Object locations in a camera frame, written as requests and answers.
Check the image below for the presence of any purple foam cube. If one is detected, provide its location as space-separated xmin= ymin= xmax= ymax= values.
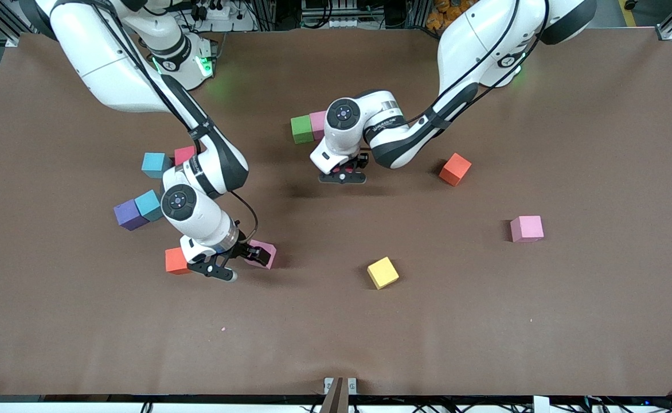
xmin=113 ymin=199 xmax=149 ymax=231

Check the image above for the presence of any blue foam cube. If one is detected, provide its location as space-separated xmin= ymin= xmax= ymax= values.
xmin=134 ymin=189 xmax=165 ymax=223
xmin=141 ymin=152 xmax=173 ymax=180

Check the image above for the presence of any white power strip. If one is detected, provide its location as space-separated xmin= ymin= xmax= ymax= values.
xmin=190 ymin=0 xmax=256 ymax=32

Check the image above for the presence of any yellow foam cube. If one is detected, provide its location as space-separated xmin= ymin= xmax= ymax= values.
xmin=367 ymin=256 xmax=400 ymax=290

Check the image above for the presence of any orange foam cube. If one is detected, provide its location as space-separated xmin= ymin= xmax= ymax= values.
xmin=165 ymin=247 xmax=190 ymax=275
xmin=439 ymin=152 xmax=472 ymax=187

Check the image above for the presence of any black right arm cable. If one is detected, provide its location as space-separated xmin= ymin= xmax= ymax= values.
xmin=84 ymin=0 xmax=259 ymax=244

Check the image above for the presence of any white electronics box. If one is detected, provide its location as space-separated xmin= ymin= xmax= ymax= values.
xmin=300 ymin=0 xmax=371 ymax=29

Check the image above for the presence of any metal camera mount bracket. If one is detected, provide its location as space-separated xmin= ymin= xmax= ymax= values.
xmin=320 ymin=377 xmax=358 ymax=413

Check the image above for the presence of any green foam cube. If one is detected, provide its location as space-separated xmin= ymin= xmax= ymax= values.
xmin=291 ymin=115 xmax=315 ymax=145

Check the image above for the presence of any bag of oranges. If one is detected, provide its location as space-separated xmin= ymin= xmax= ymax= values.
xmin=426 ymin=0 xmax=457 ymax=29

